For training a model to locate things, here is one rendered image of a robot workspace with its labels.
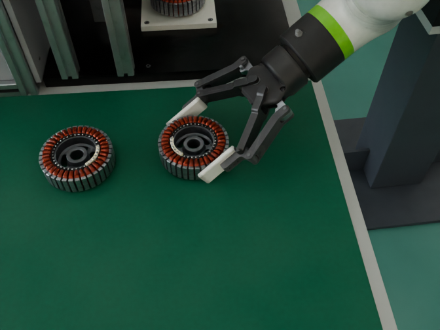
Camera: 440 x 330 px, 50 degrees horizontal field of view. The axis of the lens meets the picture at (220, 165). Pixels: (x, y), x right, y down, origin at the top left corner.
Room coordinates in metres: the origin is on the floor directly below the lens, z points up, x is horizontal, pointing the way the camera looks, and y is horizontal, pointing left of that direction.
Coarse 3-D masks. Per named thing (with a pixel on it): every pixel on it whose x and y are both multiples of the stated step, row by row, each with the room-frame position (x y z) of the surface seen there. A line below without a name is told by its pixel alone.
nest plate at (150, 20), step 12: (144, 0) 0.88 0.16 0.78; (144, 12) 0.83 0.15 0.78; (156, 12) 0.83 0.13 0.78; (204, 12) 0.83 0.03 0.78; (144, 24) 0.79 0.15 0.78; (156, 24) 0.79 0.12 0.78; (168, 24) 0.79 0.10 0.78; (180, 24) 0.79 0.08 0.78; (192, 24) 0.80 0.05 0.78; (204, 24) 0.80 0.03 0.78; (216, 24) 0.80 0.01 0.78
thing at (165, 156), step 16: (176, 128) 0.52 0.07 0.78; (192, 128) 0.52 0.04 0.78; (208, 128) 0.52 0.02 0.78; (224, 128) 0.52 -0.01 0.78; (160, 144) 0.48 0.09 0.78; (176, 144) 0.50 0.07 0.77; (192, 144) 0.50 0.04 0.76; (224, 144) 0.48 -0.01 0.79; (176, 160) 0.45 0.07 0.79; (192, 160) 0.45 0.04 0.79; (208, 160) 0.45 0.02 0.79; (192, 176) 0.44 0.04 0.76
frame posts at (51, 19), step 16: (48, 0) 0.65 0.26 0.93; (112, 0) 0.66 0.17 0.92; (48, 16) 0.66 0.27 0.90; (64, 16) 0.68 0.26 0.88; (112, 16) 0.66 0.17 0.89; (48, 32) 0.65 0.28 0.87; (64, 32) 0.65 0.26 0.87; (112, 32) 0.66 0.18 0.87; (128, 32) 0.69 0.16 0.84; (64, 48) 0.65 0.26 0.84; (112, 48) 0.66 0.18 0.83; (128, 48) 0.66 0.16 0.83; (64, 64) 0.66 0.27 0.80; (128, 64) 0.66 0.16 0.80
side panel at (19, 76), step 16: (0, 0) 0.64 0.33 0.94; (0, 16) 0.63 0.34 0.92; (0, 32) 0.63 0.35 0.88; (0, 48) 0.63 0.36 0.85; (16, 48) 0.63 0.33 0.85; (0, 64) 0.64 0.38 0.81; (16, 64) 0.64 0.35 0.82; (0, 80) 0.64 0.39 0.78; (16, 80) 0.63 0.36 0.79; (32, 80) 0.63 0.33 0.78; (0, 96) 0.62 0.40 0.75
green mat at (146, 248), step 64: (0, 128) 0.55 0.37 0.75; (64, 128) 0.55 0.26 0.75; (128, 128) 0.55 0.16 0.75; (320, 128) 0.55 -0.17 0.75; (0, 192) 0.41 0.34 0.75; (64, 192) 0.41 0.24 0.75; (128, 192) 0.41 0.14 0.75; (192, 192) 0.41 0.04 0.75; (256, 192) 0.41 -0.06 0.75; (320, 192) 0.41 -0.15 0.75; (0, 256) 0.31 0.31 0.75; (64, 256) 0.31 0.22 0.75; (128, 256) 0.31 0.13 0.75; (192, 256) 0.31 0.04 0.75; (256, 256) 0.31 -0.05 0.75; (320, 256) 0.31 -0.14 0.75; (0, 320) 0.22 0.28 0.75; (64, 320) 0.22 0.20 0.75; (128, 320) 0.22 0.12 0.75; (192, 320) 0.22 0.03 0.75; (256, 320) 0.22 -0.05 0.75; (320, 320) 0.22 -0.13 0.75
